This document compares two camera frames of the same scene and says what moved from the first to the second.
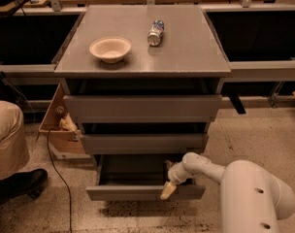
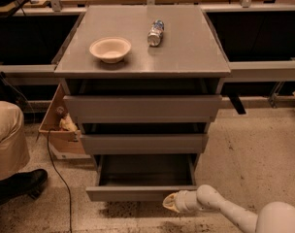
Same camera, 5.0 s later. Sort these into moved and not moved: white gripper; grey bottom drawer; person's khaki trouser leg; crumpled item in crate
Moved: white gripper
Not moved: crumpled item in crate; person's khaki trouser leg; grey bottom drawer
